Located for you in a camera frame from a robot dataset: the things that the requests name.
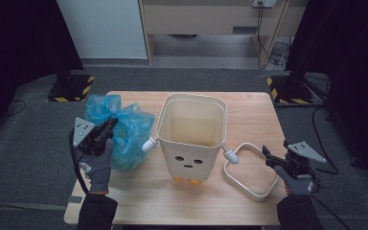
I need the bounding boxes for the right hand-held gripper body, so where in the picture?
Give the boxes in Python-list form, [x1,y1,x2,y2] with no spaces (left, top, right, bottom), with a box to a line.
[280,140,328,179]

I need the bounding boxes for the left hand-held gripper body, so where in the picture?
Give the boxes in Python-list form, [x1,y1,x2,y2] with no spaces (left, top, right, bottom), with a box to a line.
[72,116,115,157]

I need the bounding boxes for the blue plastic bag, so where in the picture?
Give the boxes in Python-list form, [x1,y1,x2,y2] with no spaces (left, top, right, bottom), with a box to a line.
[83,93,156,173]

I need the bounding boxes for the white plastic bin ring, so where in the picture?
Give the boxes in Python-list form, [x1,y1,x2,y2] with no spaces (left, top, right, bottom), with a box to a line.
[222,142,283,202]

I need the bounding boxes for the white bin with face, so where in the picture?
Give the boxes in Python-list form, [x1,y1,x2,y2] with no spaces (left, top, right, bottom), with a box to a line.
[141,92,241,187]

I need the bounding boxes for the person's right hand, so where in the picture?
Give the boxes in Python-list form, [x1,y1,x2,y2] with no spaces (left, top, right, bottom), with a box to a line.
[273,164,321,197]

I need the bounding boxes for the metal stand with striped base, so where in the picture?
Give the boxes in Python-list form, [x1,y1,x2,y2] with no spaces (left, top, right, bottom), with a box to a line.
[46,60,96,104]
[265,63,324,105]

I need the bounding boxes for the white partition panel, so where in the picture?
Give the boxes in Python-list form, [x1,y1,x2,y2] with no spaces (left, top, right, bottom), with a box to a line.
[56,0,149,60]

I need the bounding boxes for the dark curtain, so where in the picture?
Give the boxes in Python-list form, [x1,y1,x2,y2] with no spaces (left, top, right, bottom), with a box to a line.
[0,0,84,135]
[285,0,368,196]

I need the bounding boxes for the beige office desk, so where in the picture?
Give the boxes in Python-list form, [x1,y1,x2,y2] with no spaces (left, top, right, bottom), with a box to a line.
[138,0,310,65]

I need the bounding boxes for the black floor cable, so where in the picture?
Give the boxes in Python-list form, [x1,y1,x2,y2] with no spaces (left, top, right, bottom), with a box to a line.
[310,106,340,175]
[0,99,27,123]

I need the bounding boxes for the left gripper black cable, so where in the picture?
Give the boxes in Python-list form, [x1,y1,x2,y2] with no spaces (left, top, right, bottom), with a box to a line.
[68,128,91,196]

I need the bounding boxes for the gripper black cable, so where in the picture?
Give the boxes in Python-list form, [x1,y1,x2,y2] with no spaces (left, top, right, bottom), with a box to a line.
[68,128,91,196]
[310,187,347,230]

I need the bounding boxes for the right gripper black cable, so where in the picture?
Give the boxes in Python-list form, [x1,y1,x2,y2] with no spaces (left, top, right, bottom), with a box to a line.
[310,187,347,230]

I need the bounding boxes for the black power cable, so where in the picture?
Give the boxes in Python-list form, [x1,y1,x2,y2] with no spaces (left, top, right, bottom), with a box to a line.
[256,2,289,70]

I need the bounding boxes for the white wall power socket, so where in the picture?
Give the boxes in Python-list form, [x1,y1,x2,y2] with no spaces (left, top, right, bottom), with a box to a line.
[252,0,278,9]

